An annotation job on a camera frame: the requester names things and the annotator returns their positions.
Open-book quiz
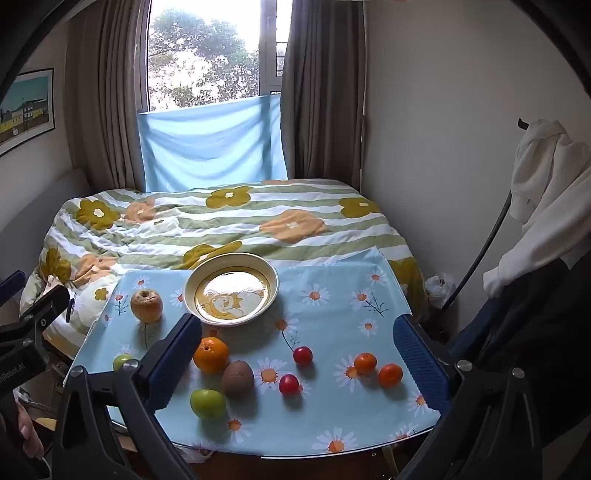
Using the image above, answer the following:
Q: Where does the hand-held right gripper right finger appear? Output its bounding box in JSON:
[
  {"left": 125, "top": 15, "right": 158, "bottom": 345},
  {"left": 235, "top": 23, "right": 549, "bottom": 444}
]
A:
[{"left": 392, "top": 314, "right": 548, "bottom": 480}]

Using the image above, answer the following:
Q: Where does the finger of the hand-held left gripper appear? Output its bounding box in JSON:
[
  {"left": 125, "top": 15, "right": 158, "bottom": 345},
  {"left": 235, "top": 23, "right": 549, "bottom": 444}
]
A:
[
  {"left": 0, "top": 285, "right": 70, "bottom": 344},
  {"left": 0, "top": 270, "right": 27, "bottom": 303}
]

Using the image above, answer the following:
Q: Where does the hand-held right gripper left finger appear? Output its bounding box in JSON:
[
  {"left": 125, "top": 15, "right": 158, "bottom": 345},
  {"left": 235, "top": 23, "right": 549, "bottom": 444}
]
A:
[{"left": 52, "top": 313, "right": 204, "bottom": 480}]

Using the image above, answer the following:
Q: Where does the small tangerine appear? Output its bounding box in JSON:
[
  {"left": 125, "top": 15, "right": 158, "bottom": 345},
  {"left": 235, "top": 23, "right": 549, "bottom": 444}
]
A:
[
  {"left": 353, "top": 353, "right": 378, "bottom": 376},
  {"left": 379, "top": 363, "right": 404, "bottom": 388}
]

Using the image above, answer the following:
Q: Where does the large orange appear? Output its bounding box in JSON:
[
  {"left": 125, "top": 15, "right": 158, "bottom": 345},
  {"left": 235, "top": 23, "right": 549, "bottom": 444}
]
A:
[{"left": 193, "top": 337, "right": 230, "bottom": 374}]

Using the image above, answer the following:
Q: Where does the green apple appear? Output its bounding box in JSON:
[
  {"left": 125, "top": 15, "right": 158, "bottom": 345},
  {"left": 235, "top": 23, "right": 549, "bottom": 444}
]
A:
[{"left": 190, "top": 388, "right": 227, "bottom": 421}]

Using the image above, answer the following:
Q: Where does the brown kiwi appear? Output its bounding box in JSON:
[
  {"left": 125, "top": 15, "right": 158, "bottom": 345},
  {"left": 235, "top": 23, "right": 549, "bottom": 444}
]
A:
[{"left": 221, "top": 360, "right": 255, "bottom": 398}]

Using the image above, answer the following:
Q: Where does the wrinkled yellow apple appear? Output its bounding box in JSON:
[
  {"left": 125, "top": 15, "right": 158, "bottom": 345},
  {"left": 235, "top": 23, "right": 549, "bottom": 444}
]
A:
[{"left": 130, "top": 289, "right": 163, "bottom": 323}]

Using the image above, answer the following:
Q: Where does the cream bowl with bear print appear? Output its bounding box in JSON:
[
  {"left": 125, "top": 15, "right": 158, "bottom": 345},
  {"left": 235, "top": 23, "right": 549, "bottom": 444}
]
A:
[{"left": 183, "top": 252, "right": 280, "bottom": 328}]

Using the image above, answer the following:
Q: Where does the person's left hand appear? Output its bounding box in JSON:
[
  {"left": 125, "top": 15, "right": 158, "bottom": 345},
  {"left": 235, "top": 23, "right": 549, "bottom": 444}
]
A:
[{"left": 18, "top": 406, "right": 45, "bottom": 459}]

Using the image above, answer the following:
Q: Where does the white plastic bag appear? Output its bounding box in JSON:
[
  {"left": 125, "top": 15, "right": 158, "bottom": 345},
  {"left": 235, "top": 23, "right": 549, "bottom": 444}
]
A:
[{"left": 424, "top": 272, "right": 458, "bottom": 309}]

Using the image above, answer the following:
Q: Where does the beige headboard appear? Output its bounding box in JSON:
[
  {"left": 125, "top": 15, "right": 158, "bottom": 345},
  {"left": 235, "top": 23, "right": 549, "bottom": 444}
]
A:
[{"left": 0, "top": 168, "right": 92, "bottom": 259}]

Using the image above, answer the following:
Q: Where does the blue daisy tablecloth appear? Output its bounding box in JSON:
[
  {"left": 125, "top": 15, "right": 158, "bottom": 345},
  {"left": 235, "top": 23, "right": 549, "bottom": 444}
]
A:
[{"left": 62, "top": 247, "right": 444, "bottom": 457}]

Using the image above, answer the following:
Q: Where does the dark garment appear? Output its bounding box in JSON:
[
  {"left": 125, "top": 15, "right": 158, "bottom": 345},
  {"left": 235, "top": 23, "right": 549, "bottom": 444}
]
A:
[{"left": 445, "top": 251, "right": 591, "bottom": 444}]

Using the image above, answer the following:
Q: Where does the striped floral duvet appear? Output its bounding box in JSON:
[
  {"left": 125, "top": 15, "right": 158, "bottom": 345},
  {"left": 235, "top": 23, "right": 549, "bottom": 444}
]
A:
[{"left": 21, "top": 179, "right": 428, "bottom": 361}]

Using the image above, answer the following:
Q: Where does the brown curtain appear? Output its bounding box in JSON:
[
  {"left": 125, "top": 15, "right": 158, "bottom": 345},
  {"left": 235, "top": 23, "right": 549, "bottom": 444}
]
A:
[
  {"left": 281, "top": 0, "right": 365, "bottom": 190},
  {"left": 65, "top": 0, "right": 153, "bottom": 191}
]

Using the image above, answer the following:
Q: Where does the white garment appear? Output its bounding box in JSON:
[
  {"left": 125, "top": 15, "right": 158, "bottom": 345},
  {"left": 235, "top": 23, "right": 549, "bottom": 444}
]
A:
[{"left": 482, "top": 119, "right": 591, "bottom": 298}]

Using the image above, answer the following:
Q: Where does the light blue window cloth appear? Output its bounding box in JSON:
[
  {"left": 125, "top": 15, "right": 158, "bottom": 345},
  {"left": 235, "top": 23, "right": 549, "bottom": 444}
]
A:
[{"left": 137, "top": 95, "right": 288, "bottom": 192}]

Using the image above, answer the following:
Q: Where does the window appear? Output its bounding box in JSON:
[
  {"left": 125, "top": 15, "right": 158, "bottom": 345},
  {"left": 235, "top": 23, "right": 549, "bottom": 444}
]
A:
[{"left": 147, "top": 0, "right": 296, "bottom": 114}]

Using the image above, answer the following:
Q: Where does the black cable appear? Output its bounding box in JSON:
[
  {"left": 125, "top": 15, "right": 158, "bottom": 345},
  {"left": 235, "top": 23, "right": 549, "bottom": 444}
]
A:
[{"left": 441, "top": 189, "right": 513, "bottom": 310}]

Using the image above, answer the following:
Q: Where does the framed wall picture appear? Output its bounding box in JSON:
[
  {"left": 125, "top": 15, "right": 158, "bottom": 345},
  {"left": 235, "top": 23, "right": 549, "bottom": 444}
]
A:
[{"left": 0, "top": 68, "right": 56, "bottom": 158}]

